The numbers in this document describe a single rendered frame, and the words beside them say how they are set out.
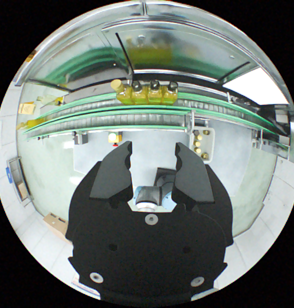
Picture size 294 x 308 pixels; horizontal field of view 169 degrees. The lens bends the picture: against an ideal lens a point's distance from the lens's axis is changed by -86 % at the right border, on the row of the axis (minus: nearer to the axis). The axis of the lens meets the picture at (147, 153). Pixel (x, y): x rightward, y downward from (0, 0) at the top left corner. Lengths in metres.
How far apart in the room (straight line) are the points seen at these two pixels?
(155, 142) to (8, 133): 5.83
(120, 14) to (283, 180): 4.10
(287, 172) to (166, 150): 3.73
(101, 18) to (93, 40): 0.13
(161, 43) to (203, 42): 0.12
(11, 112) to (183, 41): 6.02
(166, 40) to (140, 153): 0.66
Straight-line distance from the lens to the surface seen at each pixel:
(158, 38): 0.35
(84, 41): 0.42
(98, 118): 0.67
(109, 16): 0.30
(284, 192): 3.99
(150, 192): 0.58
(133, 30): 0.33
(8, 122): 5.93
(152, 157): 0.74
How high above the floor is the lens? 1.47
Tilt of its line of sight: 77 degrees down
